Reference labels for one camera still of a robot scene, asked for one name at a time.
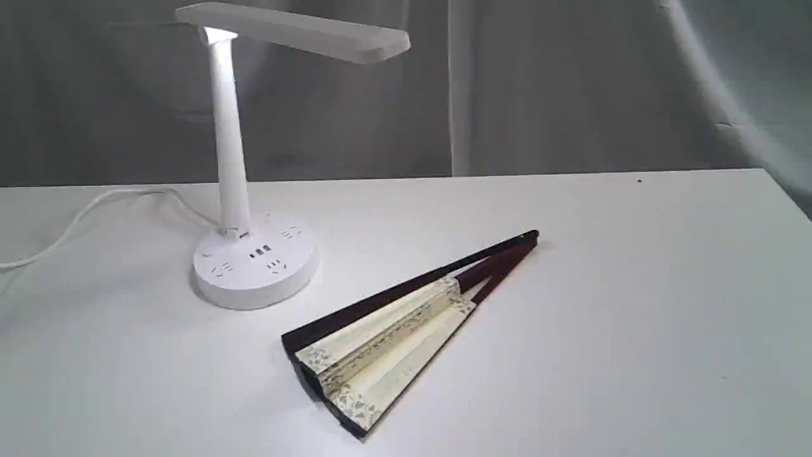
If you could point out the cream paper folding fan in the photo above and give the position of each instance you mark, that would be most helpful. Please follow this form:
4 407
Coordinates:
360 360

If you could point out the white desk lamp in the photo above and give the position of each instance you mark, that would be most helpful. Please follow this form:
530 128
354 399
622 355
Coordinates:
253 260

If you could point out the grey backdrop curtain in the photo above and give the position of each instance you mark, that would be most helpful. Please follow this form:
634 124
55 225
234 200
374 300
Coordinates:
116 92

